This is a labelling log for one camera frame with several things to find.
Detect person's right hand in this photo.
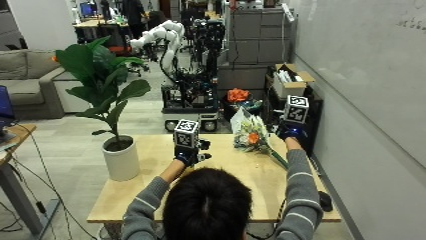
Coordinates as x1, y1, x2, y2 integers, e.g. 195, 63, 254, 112
276, 116, 309, 141

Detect person's left hand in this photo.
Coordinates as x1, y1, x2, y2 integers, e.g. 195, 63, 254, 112
173, 139, 213, 168

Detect white marker cube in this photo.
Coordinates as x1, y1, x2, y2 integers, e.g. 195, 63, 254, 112
172, 118, 201, 150
282, 94, 310, 125

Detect wrapped flower bouquet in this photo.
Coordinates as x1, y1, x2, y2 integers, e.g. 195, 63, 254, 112
229, 106, 290, 170

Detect white plant pot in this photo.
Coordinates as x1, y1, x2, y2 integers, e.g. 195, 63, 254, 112
101, 134, 141, 183

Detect open cardboard box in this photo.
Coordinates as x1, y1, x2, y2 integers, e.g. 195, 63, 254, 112
270, 63, 317, 99

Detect the person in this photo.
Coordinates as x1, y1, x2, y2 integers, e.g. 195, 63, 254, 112
120, 136, 325, 240

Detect orange flower bunch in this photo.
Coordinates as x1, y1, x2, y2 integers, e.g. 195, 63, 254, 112
227, 87, 252, 104

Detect black computer mouse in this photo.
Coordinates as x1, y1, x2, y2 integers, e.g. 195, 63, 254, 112
317, 190, 334, 213

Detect whiteboard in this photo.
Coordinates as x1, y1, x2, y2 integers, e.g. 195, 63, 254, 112
288, 0, 426, 169

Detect grey metal cabinet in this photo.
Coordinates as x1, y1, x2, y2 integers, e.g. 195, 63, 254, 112
216, 8, 294, 99

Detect large green leafy plant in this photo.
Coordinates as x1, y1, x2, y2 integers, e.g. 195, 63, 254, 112
55, 35, 153, 142

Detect wooden side desk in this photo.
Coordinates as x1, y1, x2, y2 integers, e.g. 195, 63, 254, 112
0, 123, 61, 236

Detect grey sofa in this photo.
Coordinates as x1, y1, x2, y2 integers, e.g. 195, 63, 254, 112
0, 49, 92, 121

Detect wooden office desk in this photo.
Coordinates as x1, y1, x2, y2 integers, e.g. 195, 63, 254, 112
72, 18, 131, 46

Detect blue laptop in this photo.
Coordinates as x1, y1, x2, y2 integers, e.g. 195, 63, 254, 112
0, 85, 19, 129

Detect computer monitor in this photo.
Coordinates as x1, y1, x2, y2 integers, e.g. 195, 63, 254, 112
79, 2, 99, 18

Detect black cable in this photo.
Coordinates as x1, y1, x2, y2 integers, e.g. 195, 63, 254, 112
0, 123, 97, 240

